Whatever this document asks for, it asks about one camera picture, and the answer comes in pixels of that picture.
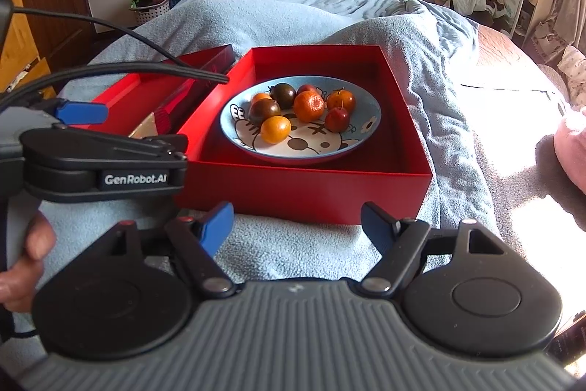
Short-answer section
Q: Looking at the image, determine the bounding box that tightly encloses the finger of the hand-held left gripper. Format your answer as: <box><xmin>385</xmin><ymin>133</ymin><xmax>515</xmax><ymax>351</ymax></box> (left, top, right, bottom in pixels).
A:
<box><xmin>51</xmin><ymin>124</ymin><xmax>190</xmax><ymax>166</ymax></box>
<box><xmin>27</xmin><ymin>98</ymin><xmax>110</xmax><ymax>126</ymax></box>

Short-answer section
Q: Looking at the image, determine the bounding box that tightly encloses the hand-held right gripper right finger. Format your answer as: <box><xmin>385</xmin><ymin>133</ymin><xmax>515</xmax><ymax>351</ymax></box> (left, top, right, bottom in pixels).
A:
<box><xmin>360</xmin><ymin>202</ymin><xmax>512</xmax><ymax>296</ymax></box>

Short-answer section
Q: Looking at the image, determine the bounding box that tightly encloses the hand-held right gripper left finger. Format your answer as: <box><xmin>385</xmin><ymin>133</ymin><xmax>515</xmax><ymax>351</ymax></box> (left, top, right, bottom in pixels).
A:
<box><xmin>87</xmin><ymin>201</ymin><xmax>237</xmax><ymax>299</ymax></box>

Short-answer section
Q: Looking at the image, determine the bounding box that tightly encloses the shallow red box lid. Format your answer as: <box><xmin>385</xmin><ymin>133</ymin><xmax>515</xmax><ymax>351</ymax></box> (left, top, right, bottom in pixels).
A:
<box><xmin>88</xmin><ymin>44</ymin><xmax>240</xmax><ymax>141</ymax></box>

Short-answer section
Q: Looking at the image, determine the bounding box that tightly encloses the deep red box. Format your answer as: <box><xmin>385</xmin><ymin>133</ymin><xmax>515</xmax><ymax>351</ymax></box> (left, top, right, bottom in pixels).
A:
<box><xmin>173</xmin><ymin>45</ymin><xmax>434</xmax><ymax>228</ymax></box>

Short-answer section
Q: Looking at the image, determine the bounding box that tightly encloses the blue tiger print plate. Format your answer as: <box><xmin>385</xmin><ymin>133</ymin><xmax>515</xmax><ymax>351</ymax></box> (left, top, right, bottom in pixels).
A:
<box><xmin>219</xmin><ymin>75</ymin><xmax>382</xmax><ymax>165</ymax></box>

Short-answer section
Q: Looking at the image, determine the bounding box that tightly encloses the red cherry tomato with stem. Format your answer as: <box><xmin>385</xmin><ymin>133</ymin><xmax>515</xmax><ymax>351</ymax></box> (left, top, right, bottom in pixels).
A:
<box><xmin>324</xmin><ymin>107</ymin><xmax>352</xmax><ymax>133</ymax></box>

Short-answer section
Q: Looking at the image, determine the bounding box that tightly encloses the smooth orange tomato with stem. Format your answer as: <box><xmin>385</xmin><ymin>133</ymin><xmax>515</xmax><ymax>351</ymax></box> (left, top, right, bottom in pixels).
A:
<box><xmin>326</xmin><ymin>88</ymin><xmax>357</xmax><ymax>112</ymax></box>

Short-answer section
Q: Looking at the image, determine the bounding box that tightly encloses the dark brown tomato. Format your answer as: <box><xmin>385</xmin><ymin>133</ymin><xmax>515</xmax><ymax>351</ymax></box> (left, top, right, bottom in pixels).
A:
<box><xmin>248</xmin><ymin>98</ymin><xmax>282</xmax><ymax>123</ymax></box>
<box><xmin>270</xmin><ymin>82</ymin><xmax>297</xmax><ymax>110</ymax></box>

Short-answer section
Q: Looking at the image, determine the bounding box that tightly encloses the rough-skinned tangerine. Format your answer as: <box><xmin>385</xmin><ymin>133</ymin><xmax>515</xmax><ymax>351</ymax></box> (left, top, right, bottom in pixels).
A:
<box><xmin>293</xmin><ymin>91</ymin><xmax>326</xmax><ymax>123</ymax></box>

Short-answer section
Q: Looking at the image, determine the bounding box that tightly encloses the person's left hand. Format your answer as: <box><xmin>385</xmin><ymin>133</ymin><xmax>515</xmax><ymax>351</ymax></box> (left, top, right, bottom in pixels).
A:
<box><xmin>0</xmin><ymin>211</ymin><xmax>57</xmax><ymax>315</ymax></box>

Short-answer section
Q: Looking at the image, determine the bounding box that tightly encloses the light wooden cabinet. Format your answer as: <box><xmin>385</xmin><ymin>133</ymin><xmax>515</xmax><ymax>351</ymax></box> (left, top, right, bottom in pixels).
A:
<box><xmin>0</xmin><ymin>0</ymin><xmax>52</xmax><ymax>99</ymax></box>

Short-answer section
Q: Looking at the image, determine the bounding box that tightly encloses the white basket with plants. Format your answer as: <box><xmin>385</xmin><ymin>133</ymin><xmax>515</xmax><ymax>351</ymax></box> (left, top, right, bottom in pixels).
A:
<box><xmin>129</xmin><ymin>0</ymin><xmax>171</xmax><ymax>28</ymax></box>

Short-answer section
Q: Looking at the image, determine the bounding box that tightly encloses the pink brown bed sheet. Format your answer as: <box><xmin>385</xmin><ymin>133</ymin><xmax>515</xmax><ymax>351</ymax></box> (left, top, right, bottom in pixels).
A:
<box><xmin>458</xmin><ymin>22</ymin><xmax>586</xmax><ymax>321</ymax></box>

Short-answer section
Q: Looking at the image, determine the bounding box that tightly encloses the pink pillow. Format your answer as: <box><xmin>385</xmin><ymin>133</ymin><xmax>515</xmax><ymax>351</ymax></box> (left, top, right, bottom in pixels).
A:
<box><xmin>552</xmin><ymin>107</ymin><xmax>586</xmax><ymax>187</ymax></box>

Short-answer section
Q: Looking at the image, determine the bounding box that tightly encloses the light blue blanket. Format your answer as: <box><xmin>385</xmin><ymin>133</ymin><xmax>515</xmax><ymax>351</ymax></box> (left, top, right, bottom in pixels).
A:
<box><xmin>39</xmin><ymin>0</ymin><xmax>501</xmax><ymax>284</ymax></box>

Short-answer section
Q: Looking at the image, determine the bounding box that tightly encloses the dark flat device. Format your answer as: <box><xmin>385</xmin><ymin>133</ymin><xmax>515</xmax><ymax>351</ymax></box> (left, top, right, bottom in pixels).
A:
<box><xmin>546</xmin><ymin>312</ymin><xmax>586</xmax><ymax>370</ymax></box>

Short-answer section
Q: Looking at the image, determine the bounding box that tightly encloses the floral pillow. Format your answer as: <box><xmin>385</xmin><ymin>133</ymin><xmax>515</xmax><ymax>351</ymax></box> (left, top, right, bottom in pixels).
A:
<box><xmin>556</xmin><ymin>45</ymin><xmax>586</xmax><ymax>108</ymax></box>

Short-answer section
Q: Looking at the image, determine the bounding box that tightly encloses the black cable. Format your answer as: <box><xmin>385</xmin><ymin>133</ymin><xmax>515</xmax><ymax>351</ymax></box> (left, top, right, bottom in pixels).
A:
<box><xmin>0</xmin><ymin>65</ymin><xmax>230</xmax><ymax>108</ymax></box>
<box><xmin>11</xmin><ymin>6</ymin><xmax>230</xmax><ymax>84</ymax></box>

